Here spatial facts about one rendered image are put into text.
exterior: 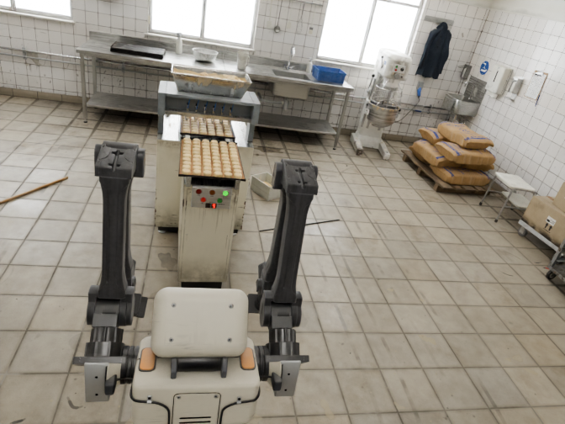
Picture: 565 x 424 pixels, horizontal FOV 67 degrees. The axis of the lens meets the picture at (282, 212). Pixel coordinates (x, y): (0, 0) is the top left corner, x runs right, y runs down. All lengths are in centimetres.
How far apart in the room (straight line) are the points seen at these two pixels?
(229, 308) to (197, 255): 193
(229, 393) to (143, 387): 18
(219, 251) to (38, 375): 121
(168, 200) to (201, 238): 74
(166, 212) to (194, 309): 258
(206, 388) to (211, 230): 187
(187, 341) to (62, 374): 175
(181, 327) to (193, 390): 14
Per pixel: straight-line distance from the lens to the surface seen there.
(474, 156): 573
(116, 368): 107
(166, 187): 340
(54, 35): 651
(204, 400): 103
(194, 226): 276
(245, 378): 102
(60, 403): 256
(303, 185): 101
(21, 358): 280
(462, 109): 682
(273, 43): 630
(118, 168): 98
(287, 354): 111
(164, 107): 316
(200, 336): 97
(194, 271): 297
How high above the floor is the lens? 203
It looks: 29 degrees down
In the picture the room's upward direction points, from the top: 11 degrees clockwise
